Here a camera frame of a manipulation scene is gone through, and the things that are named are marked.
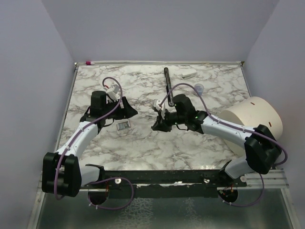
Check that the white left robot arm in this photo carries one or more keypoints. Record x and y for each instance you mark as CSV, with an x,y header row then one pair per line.
x,y
61,172

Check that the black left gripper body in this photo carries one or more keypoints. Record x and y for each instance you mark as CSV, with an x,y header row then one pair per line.
x,y
117,114

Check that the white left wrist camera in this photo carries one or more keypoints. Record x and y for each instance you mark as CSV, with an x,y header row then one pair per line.
x,y
111,92

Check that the aluminium frame rail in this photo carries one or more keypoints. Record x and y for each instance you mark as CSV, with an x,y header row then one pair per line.
x,y
260,205

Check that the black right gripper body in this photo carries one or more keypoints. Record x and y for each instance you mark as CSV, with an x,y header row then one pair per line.
x,y
176,118

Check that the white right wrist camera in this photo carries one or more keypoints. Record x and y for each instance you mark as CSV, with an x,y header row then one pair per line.
x,y
160,109

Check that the large white paper roll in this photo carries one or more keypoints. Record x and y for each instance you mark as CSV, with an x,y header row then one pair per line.
x,y
252,112

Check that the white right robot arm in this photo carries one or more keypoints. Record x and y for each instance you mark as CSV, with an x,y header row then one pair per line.
x,y
261,148

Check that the clear tub of clips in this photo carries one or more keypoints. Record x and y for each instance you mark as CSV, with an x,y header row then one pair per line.
x,y
199,88

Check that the white stapler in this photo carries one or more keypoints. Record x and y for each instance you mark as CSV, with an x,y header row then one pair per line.
x,y
188,74

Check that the staple box tray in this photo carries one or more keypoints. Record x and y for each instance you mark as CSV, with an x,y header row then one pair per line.
x,y
123,125

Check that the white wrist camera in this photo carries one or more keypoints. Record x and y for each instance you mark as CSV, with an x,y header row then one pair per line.
x,y
111,92
160,109

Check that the pink capped white tube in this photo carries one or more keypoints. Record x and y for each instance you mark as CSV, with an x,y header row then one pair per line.
x,y
89,63

